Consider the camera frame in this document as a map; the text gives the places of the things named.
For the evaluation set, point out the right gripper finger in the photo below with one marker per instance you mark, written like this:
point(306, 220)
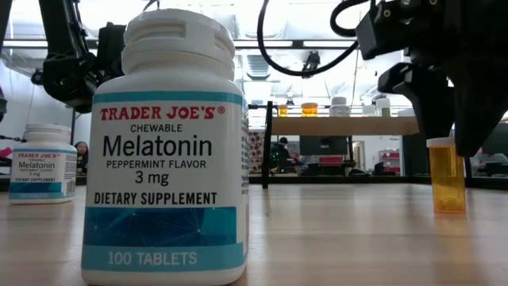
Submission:
point(432, 107)
point(480, 107)

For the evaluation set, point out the small clear plastic bottle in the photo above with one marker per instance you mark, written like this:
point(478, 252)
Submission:
point(369, 111)
point(383, 108)

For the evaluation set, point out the small orange pill bottle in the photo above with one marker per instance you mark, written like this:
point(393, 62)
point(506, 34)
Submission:
point(446, 182)
point(282, 111)

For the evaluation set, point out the plain white pill bottle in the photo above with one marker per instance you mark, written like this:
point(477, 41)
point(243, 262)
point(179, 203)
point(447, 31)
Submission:
point(339, 108)

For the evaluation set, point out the orange pill bottle white cap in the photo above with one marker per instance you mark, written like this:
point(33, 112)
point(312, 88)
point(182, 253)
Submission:
point(309, 110)

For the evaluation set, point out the white melatonin supplement bottle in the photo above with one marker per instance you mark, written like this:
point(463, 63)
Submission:
point(166, 159)
point(41, 167)

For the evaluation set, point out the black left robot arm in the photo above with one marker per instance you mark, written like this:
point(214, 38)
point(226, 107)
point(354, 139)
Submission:
point(67, 75)

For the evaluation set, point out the wooden shelf black metal legs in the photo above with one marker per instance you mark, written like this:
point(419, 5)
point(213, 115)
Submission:
point(345, 126)

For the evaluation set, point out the black partition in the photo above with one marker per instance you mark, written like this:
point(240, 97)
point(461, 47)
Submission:
point(414, 157)

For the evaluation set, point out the red storage bins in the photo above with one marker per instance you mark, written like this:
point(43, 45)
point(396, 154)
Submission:
point(391, 155)

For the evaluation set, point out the black monitor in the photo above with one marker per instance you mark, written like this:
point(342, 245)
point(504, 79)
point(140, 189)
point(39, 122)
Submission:
point(323, 145)

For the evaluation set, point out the person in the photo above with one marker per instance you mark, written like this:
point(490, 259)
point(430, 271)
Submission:
point(282, 153)
point(81, 155)

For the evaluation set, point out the patterned curtain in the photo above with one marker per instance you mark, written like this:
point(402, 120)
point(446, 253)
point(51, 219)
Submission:
point(256, 151)

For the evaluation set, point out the black aluminium rig frame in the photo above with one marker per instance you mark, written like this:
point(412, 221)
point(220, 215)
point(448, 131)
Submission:
point(337, 180)

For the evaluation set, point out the black overhead camera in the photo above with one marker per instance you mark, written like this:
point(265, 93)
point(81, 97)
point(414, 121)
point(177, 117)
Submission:
point(311, 61)

